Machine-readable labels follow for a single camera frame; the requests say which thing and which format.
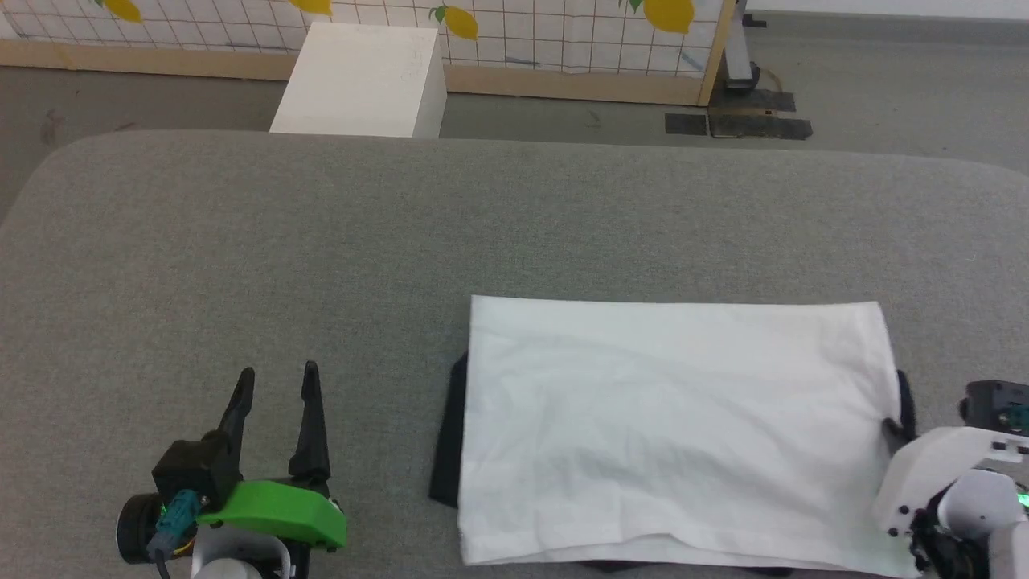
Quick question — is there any long black floor mat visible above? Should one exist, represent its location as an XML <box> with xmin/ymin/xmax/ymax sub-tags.
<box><xmin>707</xmin><ymin>114</ymin><xmax>814</xmax><ymax>141</ymax></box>

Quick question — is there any white box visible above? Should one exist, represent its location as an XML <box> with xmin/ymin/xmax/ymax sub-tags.
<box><xmin>269</xmin><ymin>22</ymin><xmax>448</xmax><ymax>139</ymax></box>

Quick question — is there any black mat under stand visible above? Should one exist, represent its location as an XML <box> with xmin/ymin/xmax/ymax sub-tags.
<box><xmin>711</xmin><ymin>88</ymin><xmax>797</xmax><ymax>114</ymax></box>

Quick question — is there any wooden framed grid partition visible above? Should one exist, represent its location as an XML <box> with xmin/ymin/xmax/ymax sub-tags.
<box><xmin>0</xmin><ymin>0</ymin><xmax>737</xmax><ymax>107</ymax></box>

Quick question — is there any metal stand base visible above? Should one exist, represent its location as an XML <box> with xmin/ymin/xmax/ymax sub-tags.
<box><xmin>722</xmin><ymin>0</ymin><xmax>762</xmax><ymax>90</ymax></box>

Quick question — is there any left cable with teal connector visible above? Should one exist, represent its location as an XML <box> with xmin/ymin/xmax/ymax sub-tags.
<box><xmin>147</xmin><ymin>491</ymin><xmax>203</xmax><ymax>579</ymax></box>

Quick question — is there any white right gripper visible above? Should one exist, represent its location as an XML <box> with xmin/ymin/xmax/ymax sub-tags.
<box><xmin>871</xmin><ymin>417</ymin><xmax>1029</xmax><ymax>539</ymax></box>

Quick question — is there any grey fabric sofa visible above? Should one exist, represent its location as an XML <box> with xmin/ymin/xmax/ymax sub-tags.
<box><xmin>0</xmin><ymin>131</ymin><xmax>1029</xmax><ymax>579</ymax></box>

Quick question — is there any black and white shirt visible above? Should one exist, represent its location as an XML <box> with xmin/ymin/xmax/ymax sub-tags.
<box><xmin>428</xmin><ymin>294</ymin><xmax>922</xmax><ymax>579</ymax></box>

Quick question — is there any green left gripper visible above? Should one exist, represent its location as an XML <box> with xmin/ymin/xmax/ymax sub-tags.
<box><xmin>196</xmin><ymin>360</ymin><xmax>349</xmax><ymax>552</ymax></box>

